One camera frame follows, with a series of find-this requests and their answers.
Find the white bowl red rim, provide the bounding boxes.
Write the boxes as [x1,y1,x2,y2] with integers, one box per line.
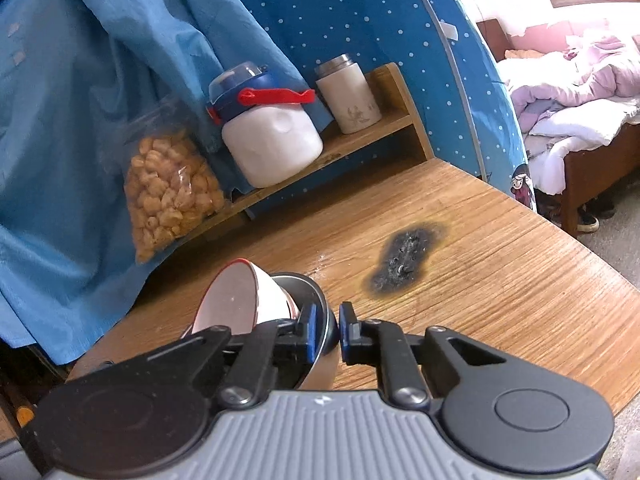
[191,258,299,335]

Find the matte steel bowl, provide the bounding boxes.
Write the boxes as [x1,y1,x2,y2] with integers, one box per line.
[179,271,340,392]

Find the bag of snacks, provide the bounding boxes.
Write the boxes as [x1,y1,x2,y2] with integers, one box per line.
[117,96,230,264]

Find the wooden desk shelf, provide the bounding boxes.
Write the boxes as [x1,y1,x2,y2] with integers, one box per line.
[184,63,435,242]

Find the white jug blue lid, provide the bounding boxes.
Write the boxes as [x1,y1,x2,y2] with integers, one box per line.
[207,62,323,188]

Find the dark shoe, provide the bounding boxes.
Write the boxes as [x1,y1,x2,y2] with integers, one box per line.
[577,205,600,234]

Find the white thermos cup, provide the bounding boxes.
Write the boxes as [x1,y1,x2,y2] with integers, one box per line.
[316,54,382,134]

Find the purple white bedding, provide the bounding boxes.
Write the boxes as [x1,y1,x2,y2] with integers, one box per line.
[498,36,639,195]

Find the blue dotted tent fabric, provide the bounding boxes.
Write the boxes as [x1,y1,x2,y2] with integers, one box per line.
[241,0,536,208]

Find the light blue cloth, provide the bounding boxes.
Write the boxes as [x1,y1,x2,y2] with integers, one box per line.
[1,0,305,365]

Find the wooden bed frame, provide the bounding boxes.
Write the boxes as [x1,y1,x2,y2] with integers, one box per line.
[478,20,639,235]

